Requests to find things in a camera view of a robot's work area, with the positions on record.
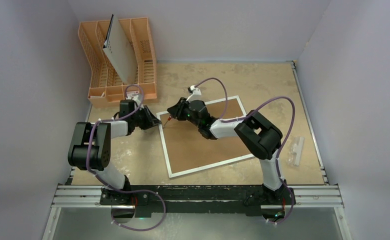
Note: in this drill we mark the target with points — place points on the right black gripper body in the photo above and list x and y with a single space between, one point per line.
180 110

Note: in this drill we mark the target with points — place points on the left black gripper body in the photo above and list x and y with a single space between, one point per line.
141 119

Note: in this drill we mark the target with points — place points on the white picture frame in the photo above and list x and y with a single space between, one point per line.
186 151

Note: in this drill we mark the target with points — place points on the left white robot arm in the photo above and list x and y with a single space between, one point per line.
90 147

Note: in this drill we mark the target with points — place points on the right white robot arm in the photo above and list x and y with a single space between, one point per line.
260 136

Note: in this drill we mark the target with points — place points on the small red white box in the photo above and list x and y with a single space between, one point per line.
132 96

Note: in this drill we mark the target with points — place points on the orange plastic file organizer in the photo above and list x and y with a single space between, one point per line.
106 88

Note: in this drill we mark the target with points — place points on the white board in organizer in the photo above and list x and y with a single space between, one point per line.
120 52

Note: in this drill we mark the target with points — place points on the clear plastic screwdriver packaging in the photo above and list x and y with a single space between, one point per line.
297 149

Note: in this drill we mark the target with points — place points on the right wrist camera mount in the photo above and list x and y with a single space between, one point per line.
195 94

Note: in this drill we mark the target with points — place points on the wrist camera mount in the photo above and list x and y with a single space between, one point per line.
138 100
195 94

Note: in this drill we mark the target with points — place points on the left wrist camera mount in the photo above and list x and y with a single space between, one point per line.
138 100

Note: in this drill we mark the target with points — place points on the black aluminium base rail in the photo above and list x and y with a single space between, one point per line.
201 199

